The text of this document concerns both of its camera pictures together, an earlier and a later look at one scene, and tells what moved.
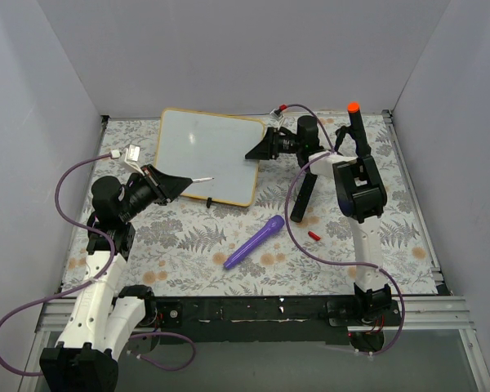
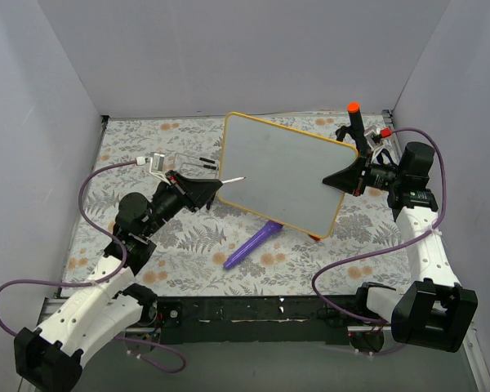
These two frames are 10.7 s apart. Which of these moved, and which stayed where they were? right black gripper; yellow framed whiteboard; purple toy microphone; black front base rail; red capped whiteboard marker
Moved: yellow framed whiteboard; right black gripper; red capped whiteboard marker
Stayed: purple toy microphone; black front base rail
